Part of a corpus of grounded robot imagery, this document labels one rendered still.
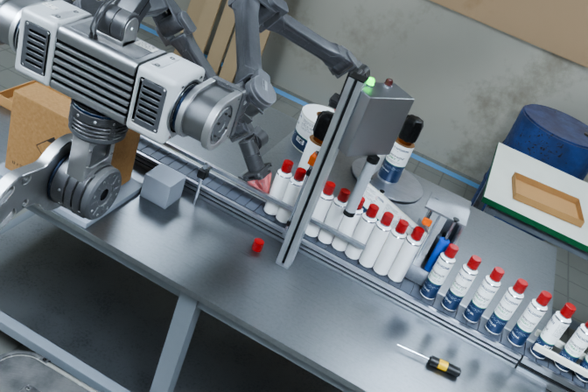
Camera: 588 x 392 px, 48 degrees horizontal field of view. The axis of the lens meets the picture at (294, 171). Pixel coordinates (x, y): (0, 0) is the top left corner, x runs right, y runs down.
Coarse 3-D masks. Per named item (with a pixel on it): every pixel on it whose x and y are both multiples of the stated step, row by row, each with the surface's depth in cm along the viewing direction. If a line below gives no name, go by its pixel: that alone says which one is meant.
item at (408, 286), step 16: (144, 144) 233; (160, 160) 227; (176, 160) 231; (192, 176) 226; (208, 176) 229; (224, 192) 223; (240, 192) 226; (256, 208) 222; (368, 272) 211; (400, 288) 209; (416, 288) 212; (432, 304) 209; (464, 320) 206; (480, 320) 209; (496, 336) 204
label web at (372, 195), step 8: (368, 184) 222; (368, 192) 223; (376, 192) 220; (368, 200) 223; (376, 200) 221; (384, 200) 218; (384, 208) 218; (392, 208) 216; (376, 216) 222; (400, 216) 214; (392, 224) 217; (408, 232) 212; (424, 232) 207; (424, 240) 207
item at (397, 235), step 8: (400, 224) 203; (408, 224) 203; (392, 232) 205; (400, 232) 204; (392, 240) 205; (400, 240) 204; (384, 248) 208; (392, 248) 206; (384, 256) 208; (392, 256) 208; (376, 264) 211; (384, 264) 209; (376, 272) 211; (384, 272) 211
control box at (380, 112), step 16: (368, 96) 175; (384, 96) 178; (400, 96) 182; (368, 112) 177; (384, 112) 180; (400, 112) 184; (352, 128) 180; (368, 128) 181; (384, 128) 184; (400, 128) 188; (352, 144) 181; (368, 144) 185; (384, 144) 189
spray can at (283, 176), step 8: (288, 160) 213; (288, 168) 212; (280, 176) 213; (288, 176) 213; (272, 184) 217; (280, 184) 214; (272, 192) 216; (280, 192) 216; (264, 208) 221; (272, 208) 219
